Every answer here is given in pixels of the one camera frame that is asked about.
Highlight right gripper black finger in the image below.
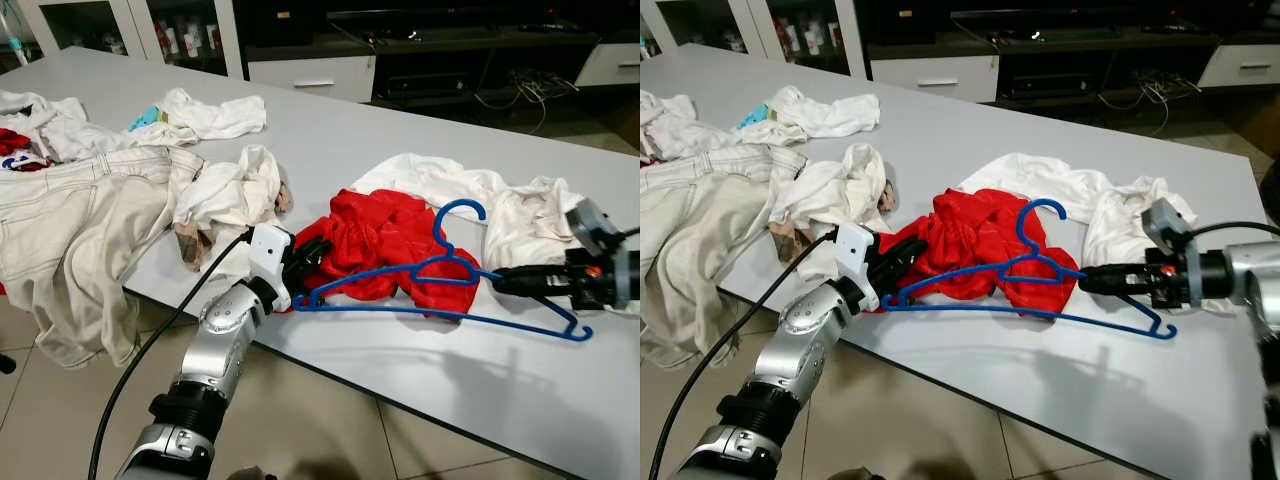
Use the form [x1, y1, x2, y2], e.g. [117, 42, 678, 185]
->
[1080, 279, 1153, 300]
[494, 279, 571, 301]
[1078, 262, 1153, 283]
[492, 263, 571, 283]

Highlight blue plastic hanger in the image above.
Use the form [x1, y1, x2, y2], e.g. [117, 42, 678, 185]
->
[293, 198, 595, 343]
[880, 198, 1179, 341]

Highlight white shirt tan sleeves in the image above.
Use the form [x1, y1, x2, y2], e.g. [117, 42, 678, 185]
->
[768, 143, 897, 283]
[172, 145, 295, 283]

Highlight white crumpled garment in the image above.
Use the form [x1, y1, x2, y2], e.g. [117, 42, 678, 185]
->
[958, 152, 1201, 271]
[350, 152, 587, 271]

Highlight beige jeans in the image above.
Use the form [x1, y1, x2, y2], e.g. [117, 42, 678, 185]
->
[0, 145, 207, 371]
[640, 145, 807, 371]

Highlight dark brown chair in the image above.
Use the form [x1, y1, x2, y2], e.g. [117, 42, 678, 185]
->
[1258, 150, 1280, 229]

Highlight white t-shirt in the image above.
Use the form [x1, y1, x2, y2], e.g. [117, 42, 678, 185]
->
[155, 88, 269, 147]
[765, 85, 882, 143]

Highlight white TV cabinet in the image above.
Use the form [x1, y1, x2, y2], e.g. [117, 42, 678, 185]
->
[0, 0, 641, 107]
[640, 0, 1280, 107]

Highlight tall brown cardboard box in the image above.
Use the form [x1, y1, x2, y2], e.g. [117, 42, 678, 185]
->
[1235, 95, 1280, 156]

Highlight white rumpled clothes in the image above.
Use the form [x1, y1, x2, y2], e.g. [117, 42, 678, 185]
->
[0, 90, 133, 167]
[640, 90, 743, 163]

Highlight red jersey white print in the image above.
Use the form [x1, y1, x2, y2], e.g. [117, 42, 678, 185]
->
[0, 127, 53, 174]

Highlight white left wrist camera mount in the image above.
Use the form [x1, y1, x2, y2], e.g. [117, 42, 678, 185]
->
[248, 225, 295, 311]
[833, 222, 882, 311]

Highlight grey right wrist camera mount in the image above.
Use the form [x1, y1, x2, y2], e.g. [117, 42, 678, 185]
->
[565, 198, 623, 259]
[1140, 197, 1197, 257]

